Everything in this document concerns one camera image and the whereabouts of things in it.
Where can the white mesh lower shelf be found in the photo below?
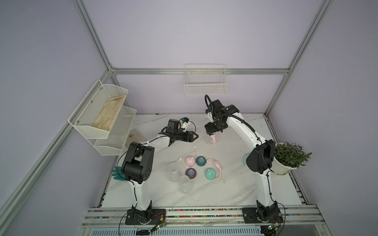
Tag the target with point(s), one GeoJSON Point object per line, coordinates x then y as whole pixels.
{"type": "Point", "coordinates": [118, 135]}

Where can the aluminium front rail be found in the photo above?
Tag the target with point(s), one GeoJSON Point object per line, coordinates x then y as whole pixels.
{"type": "Point", "coordinates": [201, 216]}

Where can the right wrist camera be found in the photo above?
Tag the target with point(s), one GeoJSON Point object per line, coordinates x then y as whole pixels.
{"type": "Point", "coordinates": [209, 116]}

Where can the beige glove on table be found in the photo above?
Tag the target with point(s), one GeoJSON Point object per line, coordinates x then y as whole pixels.
{"type": "Point", "coordinates": [135, 136]}

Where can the potted green plant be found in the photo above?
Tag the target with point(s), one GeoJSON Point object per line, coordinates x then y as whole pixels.
{"type": "Point", "coordinates": [288, 157]}

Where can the white mesh upper shelf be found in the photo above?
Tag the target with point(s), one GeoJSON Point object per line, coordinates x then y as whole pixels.
{"type": "Point", "coordinates": [85, 118]}

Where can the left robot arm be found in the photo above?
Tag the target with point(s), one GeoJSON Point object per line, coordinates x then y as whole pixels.
{"type": "Point", "coordinates": [138, 159]}

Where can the beige cloth glove in shelf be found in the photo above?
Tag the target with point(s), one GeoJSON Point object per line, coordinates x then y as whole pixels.
{"type": "Point", "coordinates": [108, 113]}

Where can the teal nipple collar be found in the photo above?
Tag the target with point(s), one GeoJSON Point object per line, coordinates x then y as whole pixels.
{"type": "Point", "coordinates": [201, 161]}

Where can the pink bottle cap centre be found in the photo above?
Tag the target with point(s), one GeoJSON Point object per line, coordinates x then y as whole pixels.
{"type": "Point", "coordinates": [190, 161]}

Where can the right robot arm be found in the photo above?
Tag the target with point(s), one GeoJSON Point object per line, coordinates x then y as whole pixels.
{"type": "Point", "coordinates": [261, 150]}

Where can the green rubber glove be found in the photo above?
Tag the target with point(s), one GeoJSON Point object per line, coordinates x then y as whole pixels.
{"type": "Point", "coordinates": [117, 174]}

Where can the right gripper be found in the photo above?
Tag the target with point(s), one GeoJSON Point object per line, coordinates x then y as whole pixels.
{"type": "Point", "coordinates": [210, 130]}

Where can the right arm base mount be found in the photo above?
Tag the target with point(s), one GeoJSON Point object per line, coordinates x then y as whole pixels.
{"type": "Point", "coordinates": [262, 214]}

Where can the white wire wall basket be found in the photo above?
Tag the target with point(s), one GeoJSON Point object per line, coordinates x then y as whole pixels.
{"type": "Point", "coordinates": [205, 79]}

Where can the purple nipple collar front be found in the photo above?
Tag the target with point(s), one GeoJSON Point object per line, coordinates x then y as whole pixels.
{"type": "Point", "coordinates": [191, 173]}

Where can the teal bottle cap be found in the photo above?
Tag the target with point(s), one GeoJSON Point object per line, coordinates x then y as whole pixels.
{"type": "Point", "coordinates": [210, 174]}

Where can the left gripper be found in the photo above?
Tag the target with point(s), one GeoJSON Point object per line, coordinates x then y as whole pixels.
{"type": "Point", "coordinates": [190, 135]}

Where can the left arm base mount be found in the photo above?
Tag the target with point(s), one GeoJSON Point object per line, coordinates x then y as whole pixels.
{"type": "Point", "coordinates": [150, 216]}

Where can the white mesh shelf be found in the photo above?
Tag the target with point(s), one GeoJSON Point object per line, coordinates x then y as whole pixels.
{"type": "Point", "coordinates": [85, 118]}
{"type": "Point", "coordinates": [118, 135]}

